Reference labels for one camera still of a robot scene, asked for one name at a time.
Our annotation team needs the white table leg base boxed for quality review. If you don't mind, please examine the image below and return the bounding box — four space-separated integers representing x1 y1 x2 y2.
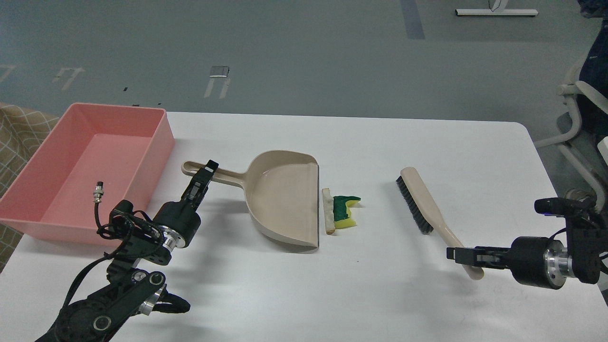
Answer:
454 0 539 17

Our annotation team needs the silver floor plate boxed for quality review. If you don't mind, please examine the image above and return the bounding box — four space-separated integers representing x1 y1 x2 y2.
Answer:
209 66 230 78

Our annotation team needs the beige brush with black bristles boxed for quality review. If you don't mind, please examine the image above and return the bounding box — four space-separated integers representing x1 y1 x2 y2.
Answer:
396 167 485 281

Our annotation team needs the pink plastic bin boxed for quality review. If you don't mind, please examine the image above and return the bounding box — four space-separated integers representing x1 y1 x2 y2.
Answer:
0 103 175 247

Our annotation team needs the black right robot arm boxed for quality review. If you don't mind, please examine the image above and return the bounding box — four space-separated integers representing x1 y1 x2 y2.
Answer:
446 197 607 290

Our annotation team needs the beige checkered cloth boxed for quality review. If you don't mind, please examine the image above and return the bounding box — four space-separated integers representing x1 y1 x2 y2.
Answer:
0 102 60 272

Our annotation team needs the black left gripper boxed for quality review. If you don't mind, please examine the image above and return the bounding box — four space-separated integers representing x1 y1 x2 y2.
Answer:
152 160 219 247

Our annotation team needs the beige plastic dustpan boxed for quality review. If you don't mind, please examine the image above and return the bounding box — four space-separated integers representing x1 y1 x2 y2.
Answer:
211 150 319 248

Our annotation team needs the yellow green sponge piece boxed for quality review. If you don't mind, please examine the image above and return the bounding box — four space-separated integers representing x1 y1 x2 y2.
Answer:
333 195 361 229

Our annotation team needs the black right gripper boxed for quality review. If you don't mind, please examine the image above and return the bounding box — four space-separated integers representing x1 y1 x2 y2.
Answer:
446 237 565 290

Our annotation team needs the white bread slice piece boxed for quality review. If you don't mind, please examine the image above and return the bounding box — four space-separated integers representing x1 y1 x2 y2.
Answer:
322 188 336 235

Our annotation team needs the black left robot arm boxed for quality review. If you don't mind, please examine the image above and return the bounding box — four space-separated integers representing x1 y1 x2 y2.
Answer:
39 160 219 342

